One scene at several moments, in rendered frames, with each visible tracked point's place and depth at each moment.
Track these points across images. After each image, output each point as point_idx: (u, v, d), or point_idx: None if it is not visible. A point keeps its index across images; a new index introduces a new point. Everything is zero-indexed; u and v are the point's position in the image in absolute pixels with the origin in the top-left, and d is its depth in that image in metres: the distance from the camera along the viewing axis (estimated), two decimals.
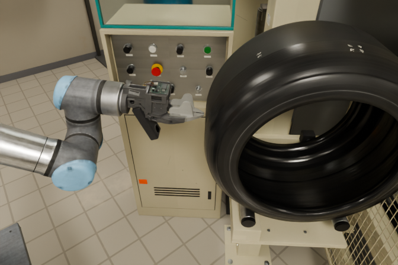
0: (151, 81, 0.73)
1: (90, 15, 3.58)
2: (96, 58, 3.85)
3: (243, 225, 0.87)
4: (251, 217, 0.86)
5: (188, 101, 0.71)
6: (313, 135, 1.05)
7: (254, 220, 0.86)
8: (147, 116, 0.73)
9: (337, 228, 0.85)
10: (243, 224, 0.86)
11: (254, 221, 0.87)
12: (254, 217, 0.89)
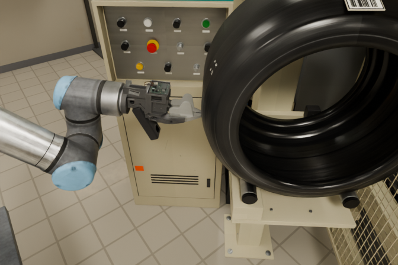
0: (151, 81, 0.73)
1: (87, 6, 3.51)
2: (94, 51, 3.78)
3: (253, 198, 0.79)
4: (247, 202, 0.82)
5: (188, 101, 0.71)
6: (319, 110, 0.99)
7: (244, 202, 0.81)
8: (147, 116, 0.73)
9: (357, 203, 0.78)
10: (254, 199, 0.79)
11: (241, 197, 0.81)
12: (240, 193, 0.82)
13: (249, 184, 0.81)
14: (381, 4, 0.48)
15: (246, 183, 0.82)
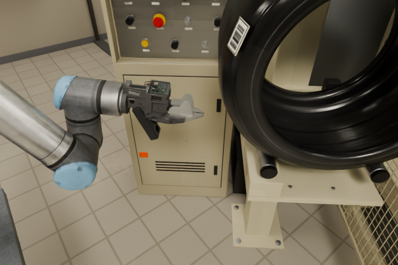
0: (151, 81, 0.73)
1: None
2: (95, 42, 3.72)
3: (266, 177, 0.74)
4: (265, 165, 0.73)
5: (188, 101, 0.71)
6: (339, 83, 0.92)
7: (270, 167, 0.72)
8: (147, 116, 0.73)
9: (375, 181, 0.72)
10: (265, 177, 0.74)
11: (275, 167, 0.73)
12: (275, 162, 0.74)
13: None
14: (246, 22, 0.51)
15: None
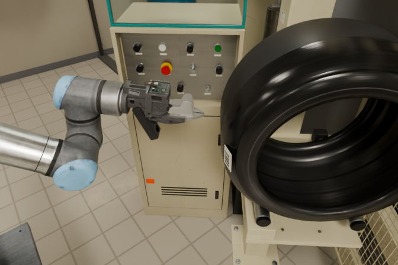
0: (151, 81, 0.73)
1: (93, 15, 3.57)
2: (100, 58, 3.84)
3: (267, 224, 0.86)
4: (256, 221, 0.87)
5: (188, 101, 0.71)
6: (326, 134, 1.05)
7: (256, 221, 0.86)
8: (147, 116, 0.73)
9: (361, 229, 0.85)
10: (267, 225, 0.86)
11: (259, 216, 0.85)
12: (259, 212, 0.87)
13: (268, 210, 0.88)
14: (228, 150, 0.69)
15: None
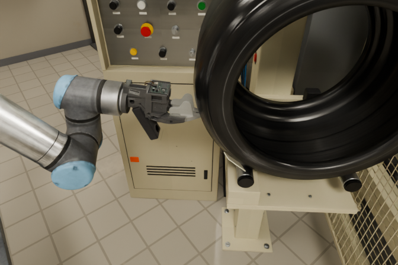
0: (151, 80, 0.73)
1: (84, 0, 3.47)
2: (92, 45, 3.74)
3: (243, 180, 0.75)
4: (253, 181, 0.76)
5: (188, 101, 0.71)
6: (318, 93, 0.94)
7: (250, 186, 0.76)
8: (147, 115, 0.73)
9: (354, 183, 0.73)
10: (244, 180, 0.75)
11: (245, 185, 0.77)
12: None
13: (236, 171, 0.78)
14: (226, 155, 0.71)
15: (236, 172, 0.79)
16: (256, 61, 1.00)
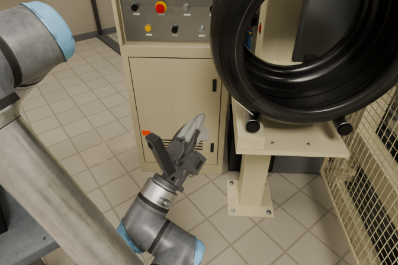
0: (195, 173, 0.77)
1: None
2: (98, 37, 3.86)
3: (250, 125, 0.87)
4: (259, 127, 0.89)
5: None
6: (316, 58, 1.07)
7: (257, 131, 0.89)
8: None
9: (346, 126, 0.86)
10: (252, 124, 0.87)
11: (252, 131, 0.90)
12: None
13: (244, 119, 0.91)
14: (237, 101, 0.83)
15: (244, 120, 0.91)
16: (260, 32, 1.13)
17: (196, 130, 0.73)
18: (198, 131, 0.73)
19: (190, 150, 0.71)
